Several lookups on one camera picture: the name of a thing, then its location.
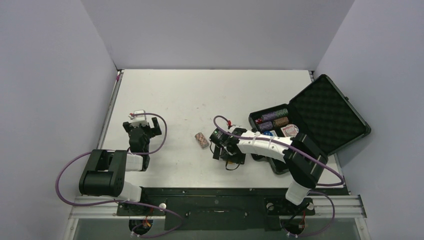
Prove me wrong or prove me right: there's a pink chip stack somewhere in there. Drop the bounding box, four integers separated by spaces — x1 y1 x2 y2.
194 132 210 149

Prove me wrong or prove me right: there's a blue small blind button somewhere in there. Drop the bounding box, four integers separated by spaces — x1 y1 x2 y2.
262 131 274 137

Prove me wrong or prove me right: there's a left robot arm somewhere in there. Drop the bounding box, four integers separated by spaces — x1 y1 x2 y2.
78 117 162 215

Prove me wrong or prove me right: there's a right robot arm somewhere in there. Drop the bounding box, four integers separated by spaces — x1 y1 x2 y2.
209 127 328 214

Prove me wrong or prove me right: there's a black poker set case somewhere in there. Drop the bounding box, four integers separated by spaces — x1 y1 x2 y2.
248 74 372 156

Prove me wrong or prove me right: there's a purple chip stack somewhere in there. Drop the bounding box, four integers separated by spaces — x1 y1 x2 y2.
258 121 274 132
261 111 279 122

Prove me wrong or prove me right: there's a brown chip stack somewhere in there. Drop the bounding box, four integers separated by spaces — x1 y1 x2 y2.
272 116 290 128

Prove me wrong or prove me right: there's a red playing card deck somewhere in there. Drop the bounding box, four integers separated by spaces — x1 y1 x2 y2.
280 124 300 137

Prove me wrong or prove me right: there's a dark green chip stack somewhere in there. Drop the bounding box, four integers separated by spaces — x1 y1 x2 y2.
275 108 289 118

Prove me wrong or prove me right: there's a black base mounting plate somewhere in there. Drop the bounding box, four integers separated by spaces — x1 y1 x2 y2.
115 187 349 232

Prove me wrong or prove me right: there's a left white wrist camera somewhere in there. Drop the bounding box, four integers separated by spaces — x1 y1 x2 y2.
128 109 149 127

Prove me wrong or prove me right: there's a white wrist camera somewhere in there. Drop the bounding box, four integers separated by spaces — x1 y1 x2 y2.
128 109 149 127
227 122 244 133

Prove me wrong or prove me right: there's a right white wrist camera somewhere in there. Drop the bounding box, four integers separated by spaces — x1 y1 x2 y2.
227 122 244 133

